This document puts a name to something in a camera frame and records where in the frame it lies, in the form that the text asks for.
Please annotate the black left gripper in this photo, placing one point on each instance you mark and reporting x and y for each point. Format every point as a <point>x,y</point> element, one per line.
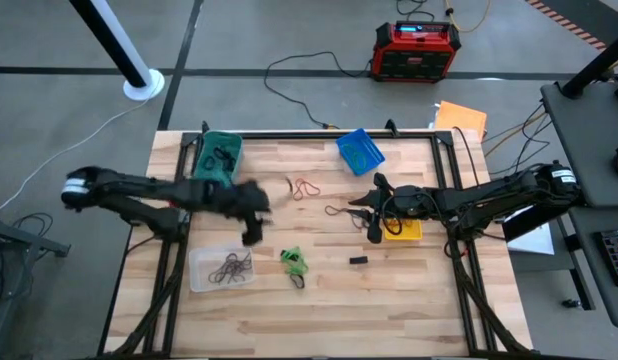
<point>249,207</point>

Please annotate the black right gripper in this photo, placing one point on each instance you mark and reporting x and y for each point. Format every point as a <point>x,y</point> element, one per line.
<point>381,206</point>

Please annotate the thin grey rubber band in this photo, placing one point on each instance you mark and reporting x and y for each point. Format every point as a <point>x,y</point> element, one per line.
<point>236,265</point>
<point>241,275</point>
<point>216,277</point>
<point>224,272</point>
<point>246,260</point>

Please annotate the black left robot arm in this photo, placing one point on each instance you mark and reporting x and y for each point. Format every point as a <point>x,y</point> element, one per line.
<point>139,187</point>

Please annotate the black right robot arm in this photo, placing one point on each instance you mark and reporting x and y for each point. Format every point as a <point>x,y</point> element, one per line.
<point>489,195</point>

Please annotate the yellow plastic basket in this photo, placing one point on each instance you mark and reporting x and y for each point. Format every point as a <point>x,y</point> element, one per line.
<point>414,235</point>

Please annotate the blue plastic basket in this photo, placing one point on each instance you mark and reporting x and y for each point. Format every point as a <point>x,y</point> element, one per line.
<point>374,155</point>

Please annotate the clear plastic bin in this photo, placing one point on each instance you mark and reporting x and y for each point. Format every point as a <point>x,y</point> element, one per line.
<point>204,260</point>

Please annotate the teal plastic basket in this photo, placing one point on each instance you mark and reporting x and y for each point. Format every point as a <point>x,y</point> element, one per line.
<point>209,175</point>

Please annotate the orange paper sheet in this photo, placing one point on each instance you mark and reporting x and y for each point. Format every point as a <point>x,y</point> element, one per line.
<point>461,117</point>

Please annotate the red black power station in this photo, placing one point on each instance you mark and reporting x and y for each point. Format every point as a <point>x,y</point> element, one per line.
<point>414,62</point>

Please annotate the black support beam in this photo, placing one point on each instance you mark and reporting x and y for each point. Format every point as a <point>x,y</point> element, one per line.
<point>534,222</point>

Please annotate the white paper sheet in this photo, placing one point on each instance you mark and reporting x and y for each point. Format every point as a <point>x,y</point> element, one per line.
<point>536,242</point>

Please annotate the small black floor object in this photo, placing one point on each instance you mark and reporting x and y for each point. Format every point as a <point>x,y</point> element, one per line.
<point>570,303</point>

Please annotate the grey side table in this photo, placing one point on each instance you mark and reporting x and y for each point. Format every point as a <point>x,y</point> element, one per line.
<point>589,145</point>

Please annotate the grey desk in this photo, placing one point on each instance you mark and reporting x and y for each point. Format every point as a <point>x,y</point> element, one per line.
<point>589,280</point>

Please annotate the white pole with base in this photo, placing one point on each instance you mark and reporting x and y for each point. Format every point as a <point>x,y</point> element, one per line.
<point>119,40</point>

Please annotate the black metal stand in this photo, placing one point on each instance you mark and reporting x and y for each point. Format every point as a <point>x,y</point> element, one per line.
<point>19,240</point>

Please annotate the backlit keyboard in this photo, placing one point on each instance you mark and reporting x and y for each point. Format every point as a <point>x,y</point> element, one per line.
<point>616,255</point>

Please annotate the black stand pole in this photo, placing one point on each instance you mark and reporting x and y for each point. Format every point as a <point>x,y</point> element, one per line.
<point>594,65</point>

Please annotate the striped hazard tape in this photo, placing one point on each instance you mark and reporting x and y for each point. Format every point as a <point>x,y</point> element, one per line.
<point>569,25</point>

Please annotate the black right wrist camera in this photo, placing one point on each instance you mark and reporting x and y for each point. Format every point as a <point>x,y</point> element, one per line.
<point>409,200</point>

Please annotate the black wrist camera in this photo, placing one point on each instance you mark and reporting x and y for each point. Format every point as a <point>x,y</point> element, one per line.
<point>409,200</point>
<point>241,189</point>

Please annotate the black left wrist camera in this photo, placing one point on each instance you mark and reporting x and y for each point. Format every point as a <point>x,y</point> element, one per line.
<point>241,189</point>

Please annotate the black frame clamp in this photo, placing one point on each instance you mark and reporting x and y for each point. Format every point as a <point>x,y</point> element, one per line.
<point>391,127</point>

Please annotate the black table frame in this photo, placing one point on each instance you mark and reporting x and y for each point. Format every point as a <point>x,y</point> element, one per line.
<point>314,135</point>

